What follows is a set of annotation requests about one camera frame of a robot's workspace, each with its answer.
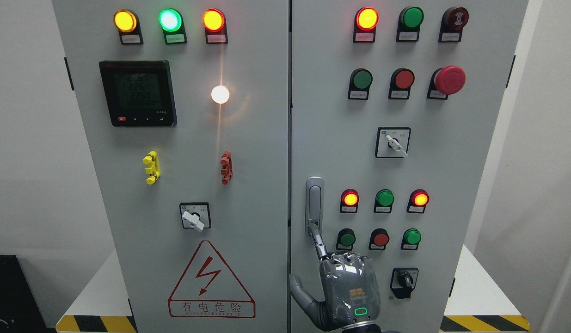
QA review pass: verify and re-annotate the yellow terminal clip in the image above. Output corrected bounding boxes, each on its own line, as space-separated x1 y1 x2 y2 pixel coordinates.
143 150 160 185

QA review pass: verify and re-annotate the left door selector switch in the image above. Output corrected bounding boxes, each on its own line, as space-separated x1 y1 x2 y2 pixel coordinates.
179 202 211 232

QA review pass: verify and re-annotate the red push button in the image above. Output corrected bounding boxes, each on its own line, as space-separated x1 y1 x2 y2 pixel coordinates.
368 228 390 251
388 68 415 100

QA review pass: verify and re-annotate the red emergency stop button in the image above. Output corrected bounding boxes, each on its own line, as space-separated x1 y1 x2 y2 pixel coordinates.
427 65 466 100

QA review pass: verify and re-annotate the left yellow black hazard tape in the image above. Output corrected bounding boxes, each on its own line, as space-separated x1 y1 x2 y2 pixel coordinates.
55 315 137 333

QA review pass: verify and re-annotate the white lit indicator light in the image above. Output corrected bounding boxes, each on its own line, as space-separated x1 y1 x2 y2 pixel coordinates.
211 85 230 105

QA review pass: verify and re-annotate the dark red buzzer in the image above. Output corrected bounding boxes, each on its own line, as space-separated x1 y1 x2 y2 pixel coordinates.
439 7 469 43

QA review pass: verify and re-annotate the red electric hazard sign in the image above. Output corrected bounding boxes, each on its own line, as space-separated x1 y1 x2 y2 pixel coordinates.
167 240 256 319

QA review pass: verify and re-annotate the red push button upper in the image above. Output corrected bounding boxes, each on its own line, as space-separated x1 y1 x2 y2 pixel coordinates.
388 68 415 100

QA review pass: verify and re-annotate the green lit indicator light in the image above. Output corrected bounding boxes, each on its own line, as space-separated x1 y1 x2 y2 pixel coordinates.
158 8 187 45

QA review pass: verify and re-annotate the black knob selector switch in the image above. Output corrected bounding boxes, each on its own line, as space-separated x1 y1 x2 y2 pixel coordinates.
390 267 419 299

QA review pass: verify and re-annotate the red lit light middle left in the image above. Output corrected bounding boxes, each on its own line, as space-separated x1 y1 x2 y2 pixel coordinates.
340 188 359 213

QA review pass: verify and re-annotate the yellow indicator light top left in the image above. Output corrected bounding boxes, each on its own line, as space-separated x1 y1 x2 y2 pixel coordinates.
113 9 143 45

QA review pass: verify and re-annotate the red lit light middle right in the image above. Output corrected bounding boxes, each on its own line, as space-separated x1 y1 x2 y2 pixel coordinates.
406 188 430 214

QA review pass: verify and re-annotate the green push button upper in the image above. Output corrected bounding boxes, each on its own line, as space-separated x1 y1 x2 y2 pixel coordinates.
347 68 373 100

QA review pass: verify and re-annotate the green light top right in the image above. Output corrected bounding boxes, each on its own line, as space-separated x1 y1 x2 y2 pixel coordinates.
396 6 424 42

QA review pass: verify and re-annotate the green push button lower left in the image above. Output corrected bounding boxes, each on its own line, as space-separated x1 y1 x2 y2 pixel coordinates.
336 228 356 251

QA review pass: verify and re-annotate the red terminal clip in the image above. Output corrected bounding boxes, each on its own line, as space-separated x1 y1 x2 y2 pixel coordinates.
220 150 233 185

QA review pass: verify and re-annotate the green push button lower right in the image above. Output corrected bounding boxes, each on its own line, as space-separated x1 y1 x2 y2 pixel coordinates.
401 228 421 251

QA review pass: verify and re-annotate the cabinet door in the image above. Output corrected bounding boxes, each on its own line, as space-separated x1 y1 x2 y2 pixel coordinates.
290 0 528 333
52 0 289 333

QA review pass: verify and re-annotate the red lit light top right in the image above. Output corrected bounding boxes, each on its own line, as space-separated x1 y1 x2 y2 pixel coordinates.
353 6 380 43

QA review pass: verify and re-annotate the right cabinet door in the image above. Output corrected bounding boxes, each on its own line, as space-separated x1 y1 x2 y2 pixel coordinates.
290 0 528 333

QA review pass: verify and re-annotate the right yellow black hazard tape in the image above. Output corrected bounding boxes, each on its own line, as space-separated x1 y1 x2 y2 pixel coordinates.
439 314 530 333

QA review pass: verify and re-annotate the red lit indicator light left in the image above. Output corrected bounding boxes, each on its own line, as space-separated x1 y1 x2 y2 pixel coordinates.
202 8 228 44

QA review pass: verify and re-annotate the red push button lower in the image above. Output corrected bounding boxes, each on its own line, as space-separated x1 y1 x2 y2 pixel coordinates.
368 228 390 251

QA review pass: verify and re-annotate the black digital power meter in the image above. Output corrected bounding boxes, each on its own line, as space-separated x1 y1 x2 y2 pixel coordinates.
99 60 176 127

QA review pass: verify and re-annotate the grey robotic right hand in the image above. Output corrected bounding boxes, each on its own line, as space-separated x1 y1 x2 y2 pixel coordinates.
289 225 381 332

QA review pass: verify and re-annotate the black box lower left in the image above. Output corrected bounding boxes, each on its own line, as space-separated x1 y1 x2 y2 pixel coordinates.
0 255 46 333

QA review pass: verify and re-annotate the upper right selector switch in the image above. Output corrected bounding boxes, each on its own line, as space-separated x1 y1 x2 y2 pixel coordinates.
375 127 411 158

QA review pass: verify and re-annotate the green push button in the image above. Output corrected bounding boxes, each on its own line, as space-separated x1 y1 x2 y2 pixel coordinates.
347 68 373 100
401 228 421 251
336 228 356 251

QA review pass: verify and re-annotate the yellow black hazard tape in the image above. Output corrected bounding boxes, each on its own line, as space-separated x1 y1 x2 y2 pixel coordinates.
55 315 137 333
439 314 530 333

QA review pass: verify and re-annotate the silver door handle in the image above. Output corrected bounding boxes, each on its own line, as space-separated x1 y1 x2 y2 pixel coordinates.
306 177 324 236

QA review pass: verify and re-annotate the left cabinet door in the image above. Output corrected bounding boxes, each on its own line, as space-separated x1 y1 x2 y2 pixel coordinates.
52 0 289 333

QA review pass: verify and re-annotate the green light middle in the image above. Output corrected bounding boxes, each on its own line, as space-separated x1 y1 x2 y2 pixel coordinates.
374 188 395 214

